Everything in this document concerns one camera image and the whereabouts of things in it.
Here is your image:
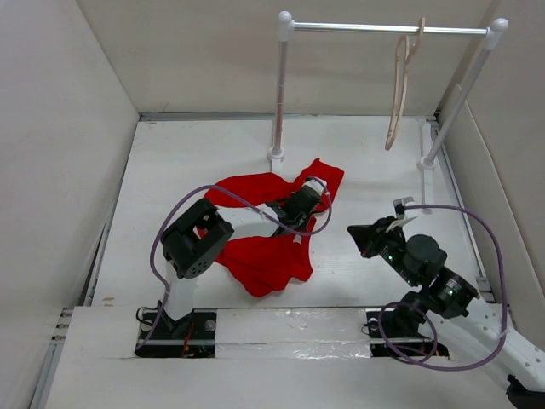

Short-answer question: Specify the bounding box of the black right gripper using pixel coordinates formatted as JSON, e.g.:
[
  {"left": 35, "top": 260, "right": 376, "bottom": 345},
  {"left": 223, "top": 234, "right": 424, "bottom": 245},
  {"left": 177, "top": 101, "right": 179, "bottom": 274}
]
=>
[{"left": 345, "top": 214, "right": 418, "bottom": 285}]

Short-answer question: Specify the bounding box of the red t shirt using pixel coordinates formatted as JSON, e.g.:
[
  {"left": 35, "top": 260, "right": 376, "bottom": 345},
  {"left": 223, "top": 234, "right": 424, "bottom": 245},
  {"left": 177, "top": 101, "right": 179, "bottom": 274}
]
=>
[{"left": 216, "top": 158, "right": 344, "bottom": 297}]

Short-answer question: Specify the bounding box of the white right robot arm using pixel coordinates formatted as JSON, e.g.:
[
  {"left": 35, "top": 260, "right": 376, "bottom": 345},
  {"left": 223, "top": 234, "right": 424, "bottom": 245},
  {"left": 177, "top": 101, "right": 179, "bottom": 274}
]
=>
[{"left": 347, "top": 216, "right": 544, "bottom": 408}]

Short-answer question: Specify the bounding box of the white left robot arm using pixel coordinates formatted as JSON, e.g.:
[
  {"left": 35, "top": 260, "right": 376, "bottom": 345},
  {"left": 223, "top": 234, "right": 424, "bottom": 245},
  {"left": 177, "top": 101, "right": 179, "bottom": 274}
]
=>
[{"left": 154, "top": 180, "right": 331, "bottom": 338}]

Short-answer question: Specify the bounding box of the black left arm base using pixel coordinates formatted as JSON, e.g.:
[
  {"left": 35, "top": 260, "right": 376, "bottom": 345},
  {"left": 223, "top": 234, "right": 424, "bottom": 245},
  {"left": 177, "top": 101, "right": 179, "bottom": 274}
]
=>
[{"left": 135, "top": 307, "right": 217, "bottom": 359}]

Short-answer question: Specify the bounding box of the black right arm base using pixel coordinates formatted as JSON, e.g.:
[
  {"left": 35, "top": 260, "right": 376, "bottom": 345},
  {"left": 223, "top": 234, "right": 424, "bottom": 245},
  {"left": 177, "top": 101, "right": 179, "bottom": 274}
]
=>
[{"left": 361, "top": 306, "right": 450, "bottom": 363}]

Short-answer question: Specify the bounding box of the wooden clothes hanger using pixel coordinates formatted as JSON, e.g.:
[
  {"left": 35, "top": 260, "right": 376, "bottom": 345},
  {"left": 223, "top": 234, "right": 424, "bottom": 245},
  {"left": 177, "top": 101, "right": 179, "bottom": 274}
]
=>
[{"left": 385, "top": 17, "right": 426, "bottom": 151}]

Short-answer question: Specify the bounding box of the white clothes rack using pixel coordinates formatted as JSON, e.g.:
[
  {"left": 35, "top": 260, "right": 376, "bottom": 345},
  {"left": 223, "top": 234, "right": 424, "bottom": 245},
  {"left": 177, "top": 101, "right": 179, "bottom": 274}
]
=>
[{"left": 267, "top": 11, "right": 509, "bottom": 214}]

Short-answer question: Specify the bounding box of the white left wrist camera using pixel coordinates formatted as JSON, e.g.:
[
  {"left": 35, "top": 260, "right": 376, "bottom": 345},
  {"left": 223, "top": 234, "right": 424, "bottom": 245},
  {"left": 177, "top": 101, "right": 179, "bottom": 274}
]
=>
[{"left": 303, "top": 176, "right": 327, "bottom": 197}]

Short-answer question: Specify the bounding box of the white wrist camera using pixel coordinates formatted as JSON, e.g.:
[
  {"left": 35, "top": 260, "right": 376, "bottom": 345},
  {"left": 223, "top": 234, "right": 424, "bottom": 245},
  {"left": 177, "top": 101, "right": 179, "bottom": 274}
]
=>
[
  {"left": 390, "top": 196, "right": 420, "bottom": 228},
  {"left": 303, "top": 176, "right": 327, "bottom": 197}
]

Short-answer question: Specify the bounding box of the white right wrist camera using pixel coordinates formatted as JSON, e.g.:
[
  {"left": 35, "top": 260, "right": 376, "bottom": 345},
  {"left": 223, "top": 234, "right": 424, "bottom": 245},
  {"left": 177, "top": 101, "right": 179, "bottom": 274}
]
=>
[{"left": 390, "top": 196, "right": 420, "bottom": 228}]

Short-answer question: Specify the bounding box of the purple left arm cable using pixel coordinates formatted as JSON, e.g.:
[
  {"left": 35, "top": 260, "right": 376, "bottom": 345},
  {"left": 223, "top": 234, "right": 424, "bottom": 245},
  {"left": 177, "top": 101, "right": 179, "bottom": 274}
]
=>
[{"left": 135, "top": 175, "right": 334, "bottom": 350}]

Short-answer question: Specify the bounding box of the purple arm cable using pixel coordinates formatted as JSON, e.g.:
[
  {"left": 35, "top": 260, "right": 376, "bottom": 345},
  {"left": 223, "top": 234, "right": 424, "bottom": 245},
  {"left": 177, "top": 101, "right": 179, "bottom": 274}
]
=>
[
  {"left": 377, "top": 204, "right": 508, "bottom": 372},
  {"left": 135, "top": 175, "right": 334, "bottom": 350}
]

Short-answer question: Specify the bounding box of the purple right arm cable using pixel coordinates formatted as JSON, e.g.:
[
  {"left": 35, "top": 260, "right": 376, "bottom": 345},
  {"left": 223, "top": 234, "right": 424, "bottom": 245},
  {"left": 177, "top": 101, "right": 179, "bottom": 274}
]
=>
[{"left": 377, "top": 204, "right": 508, "bottom": 372}]

